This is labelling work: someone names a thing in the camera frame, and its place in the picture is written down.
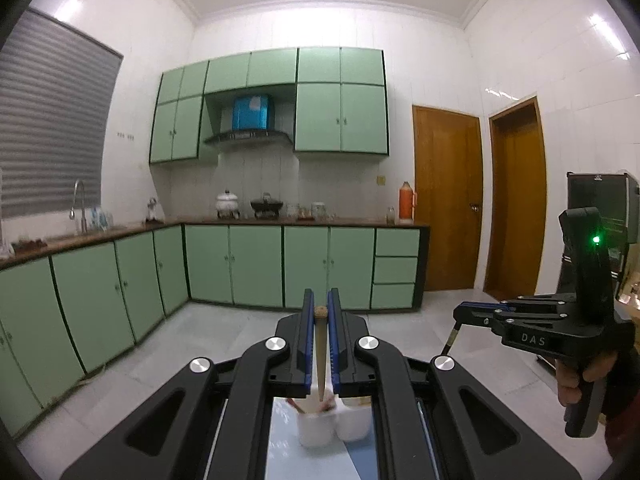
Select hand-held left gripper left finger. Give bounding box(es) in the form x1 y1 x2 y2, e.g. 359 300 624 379
60 287 317 480

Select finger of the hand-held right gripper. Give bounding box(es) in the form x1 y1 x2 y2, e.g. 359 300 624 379
459 293 579 313
452 305 579 334

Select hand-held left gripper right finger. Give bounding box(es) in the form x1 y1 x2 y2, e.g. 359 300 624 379
326 287 584 480

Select beige wooden chopstick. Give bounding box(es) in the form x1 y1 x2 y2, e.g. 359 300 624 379
314 306 328 402

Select black chopstick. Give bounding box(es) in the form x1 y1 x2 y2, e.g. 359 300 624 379
440 322 461 359

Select white two-compartment utensil holder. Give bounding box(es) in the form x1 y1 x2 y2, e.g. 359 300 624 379
296 360 374 449

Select person's right forearm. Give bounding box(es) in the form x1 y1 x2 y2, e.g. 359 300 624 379
601 345 640 461

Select person's right hand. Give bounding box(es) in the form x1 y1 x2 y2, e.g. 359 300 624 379
555 347 622 409

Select green cabinet drawer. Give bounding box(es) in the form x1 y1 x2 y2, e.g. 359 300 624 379
372 284 416 310
374 228 420 257
373 257 419 285

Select green lower kitchen cabinets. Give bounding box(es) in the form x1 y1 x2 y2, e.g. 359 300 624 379
0 223 431 442

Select black glass-front cabinet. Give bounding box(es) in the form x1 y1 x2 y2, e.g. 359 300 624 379
537 170 640 377

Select closed wooden door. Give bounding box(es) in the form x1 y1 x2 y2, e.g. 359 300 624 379
412 104 484 292

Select orange thermos flask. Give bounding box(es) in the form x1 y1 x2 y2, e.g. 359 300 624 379
398 180 416 226

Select black wok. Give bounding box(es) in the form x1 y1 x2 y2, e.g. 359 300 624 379
249 192 285 220

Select white cooking pot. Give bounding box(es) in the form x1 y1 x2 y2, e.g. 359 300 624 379
215 189 240 220

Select range hood with blue film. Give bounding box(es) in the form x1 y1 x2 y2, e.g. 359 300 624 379
202 93 294 147

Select dark kitchen countertop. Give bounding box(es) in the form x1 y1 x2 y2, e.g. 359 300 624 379
0 217 431 269

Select dish soap bottles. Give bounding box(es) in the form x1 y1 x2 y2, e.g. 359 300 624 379
89 204 114 231

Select metal sink faucet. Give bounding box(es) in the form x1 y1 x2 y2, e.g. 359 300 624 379
69 178 89 235

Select grey window blind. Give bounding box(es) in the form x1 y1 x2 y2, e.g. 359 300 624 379
0 7 124 221

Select open wooden door frame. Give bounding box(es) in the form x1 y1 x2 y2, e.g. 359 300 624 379
483 95 547 302

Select white floor cable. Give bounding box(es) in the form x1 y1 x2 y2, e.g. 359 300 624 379
49 363 109 406

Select green upper wall cabinets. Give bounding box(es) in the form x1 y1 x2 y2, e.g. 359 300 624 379
149 46 390 165

